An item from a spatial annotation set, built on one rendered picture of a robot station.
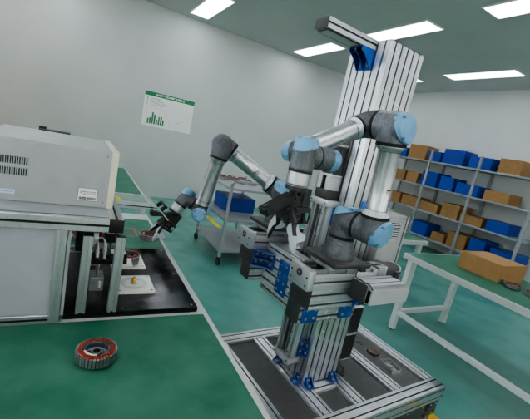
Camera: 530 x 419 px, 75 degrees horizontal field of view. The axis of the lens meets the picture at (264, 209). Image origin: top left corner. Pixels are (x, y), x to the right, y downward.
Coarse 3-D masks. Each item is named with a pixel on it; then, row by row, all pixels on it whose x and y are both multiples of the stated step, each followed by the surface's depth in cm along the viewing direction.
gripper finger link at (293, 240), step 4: (288, 224) 107; (288, 228) 107; (296, 228) 108; (288, 232) 107; (296, 232) 107; (300, 232) 108; (292, 236) 105; (296, 236) 106; (300, 236) 108; (304, 236) 109; (288, 240) 107; (292, 240) 105; (296, 240) 106; (300, 240) 107; (304, 240) 108; (292, 244) 105; (292, 248) 106; (292, 252) 106
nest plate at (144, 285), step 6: (126, 276) 150; (132, 276) 151; (138, 276) 152; (144, 276) 154; (120, 282) 144; (126, 282) 145; (138, 282) 147; (144, 282) 148; (150, 282) 149; (120, 288) 138; (126, 288) 140; (132, 288) 141; (138, 288) 142; (144, 288) 143; (150, 288) 144
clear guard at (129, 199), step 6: (126, 198) 167; (132, 198) 170; (138, 198) 172; (144, 198) 175; (150, 198) 178; (120, 204) 154; (126, 204) 157; (132, 204) 159; (138, 204) 161; (144, 204) 163; (150, 204) 166
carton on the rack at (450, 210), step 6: (444, 204) 676; (450, 204) 665; (456, 204) 690; (444, 210) 674; (450, 210) 664; (456, 210) 653; (462, 210) 653; (468, 210) 662; (444, 216) 673; (450, 216) 662; (456, 216) 652
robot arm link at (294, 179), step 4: (288, 172) 107; (292, 172) 106; (296, 172) 105; (288, 176) 107; (292, 176) 106; (296, 176) 105; (300, 176) 105; (304, 176) 105; (308, 176) 106; (288, 180) 107; (292, 180) 106; (296, 180) 105; (300, 180) 105; (304, 180) 105; (308, 180) 106; (288, 184) 108; (292, 184) 106; (296, 184) 105; (300, 184) 105; (304, 184) 106; (308, 184) 107
